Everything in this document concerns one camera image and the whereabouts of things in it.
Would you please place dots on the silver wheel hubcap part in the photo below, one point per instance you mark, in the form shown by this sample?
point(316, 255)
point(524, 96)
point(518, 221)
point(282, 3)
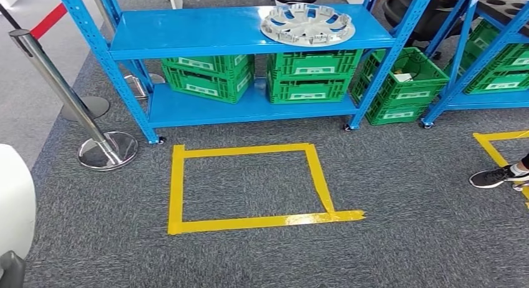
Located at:
point(308, 30)

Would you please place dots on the blue metal shelf rack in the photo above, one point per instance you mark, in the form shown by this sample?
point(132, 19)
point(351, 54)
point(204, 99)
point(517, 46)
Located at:
point(487, 100)
point(186, 30)

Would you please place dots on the green plastic crate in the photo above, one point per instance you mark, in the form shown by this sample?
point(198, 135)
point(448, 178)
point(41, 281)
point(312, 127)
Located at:
point(198, 63)
point(289, 63)
point(483, 34)
point(198, 88)
point(413, 95)
point(289, 90)
point(510, 55)
point(396, 114)
point(502, 86)

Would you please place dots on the black rack caster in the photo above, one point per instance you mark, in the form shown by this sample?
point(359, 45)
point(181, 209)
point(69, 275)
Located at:
point(427, 124)
point(347, 128)
point(161, 140)

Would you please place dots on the yellow floor tape square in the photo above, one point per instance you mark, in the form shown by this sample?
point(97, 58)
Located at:
point(487, 147)
point(177, 187)

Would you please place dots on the small white item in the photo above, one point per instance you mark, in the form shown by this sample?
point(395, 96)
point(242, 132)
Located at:
point(403, 77)

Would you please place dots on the white furniture leg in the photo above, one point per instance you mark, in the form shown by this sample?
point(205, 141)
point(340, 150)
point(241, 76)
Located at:
point(175, 0)

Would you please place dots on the grey stanchion base disc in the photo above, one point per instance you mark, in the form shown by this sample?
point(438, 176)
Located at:
point(97, 106)

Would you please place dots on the large black round object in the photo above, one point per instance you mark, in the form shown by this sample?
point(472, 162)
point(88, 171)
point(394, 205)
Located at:
point(425, 17)

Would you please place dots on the red barrier belt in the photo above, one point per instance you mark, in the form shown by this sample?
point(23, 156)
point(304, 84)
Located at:
point(53, 15)

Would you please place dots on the person's leg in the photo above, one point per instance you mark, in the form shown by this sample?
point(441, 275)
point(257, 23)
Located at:
point(521, 167)

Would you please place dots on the black tray with round holes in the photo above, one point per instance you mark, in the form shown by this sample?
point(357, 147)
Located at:
point(502, 11)

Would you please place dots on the dark barrier belt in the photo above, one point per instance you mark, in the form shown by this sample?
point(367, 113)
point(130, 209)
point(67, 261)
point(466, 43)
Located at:
point(9, 17)

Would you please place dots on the chrome stanchion post with base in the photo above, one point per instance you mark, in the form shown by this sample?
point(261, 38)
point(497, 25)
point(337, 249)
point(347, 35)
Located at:
point(111, 26)
point(62, 92)

